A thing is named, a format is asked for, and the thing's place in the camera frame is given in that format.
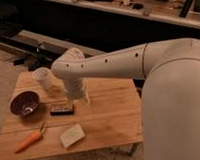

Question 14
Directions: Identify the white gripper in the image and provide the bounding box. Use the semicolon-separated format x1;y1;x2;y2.
64;78;90;109

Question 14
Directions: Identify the white ceramic cup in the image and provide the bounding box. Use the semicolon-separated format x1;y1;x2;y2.
32;67;60;94

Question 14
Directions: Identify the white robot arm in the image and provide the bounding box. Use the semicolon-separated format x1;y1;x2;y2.
51;37;200;160

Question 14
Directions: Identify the dark maroon ceramic bowl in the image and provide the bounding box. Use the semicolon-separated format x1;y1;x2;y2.
10;91;40;117

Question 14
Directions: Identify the dark rectangular block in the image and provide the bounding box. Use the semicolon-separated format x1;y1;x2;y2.
50;104;75;116

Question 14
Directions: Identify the beige sponge block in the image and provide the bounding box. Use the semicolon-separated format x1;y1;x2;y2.
60;124;85;148

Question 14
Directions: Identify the wooden table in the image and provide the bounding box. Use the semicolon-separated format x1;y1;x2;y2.
0;72;142;160

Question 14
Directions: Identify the long wooden bench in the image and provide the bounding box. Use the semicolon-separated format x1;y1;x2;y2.
0;22;102;71

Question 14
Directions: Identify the orange carrot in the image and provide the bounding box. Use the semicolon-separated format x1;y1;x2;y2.
15;125;45;153

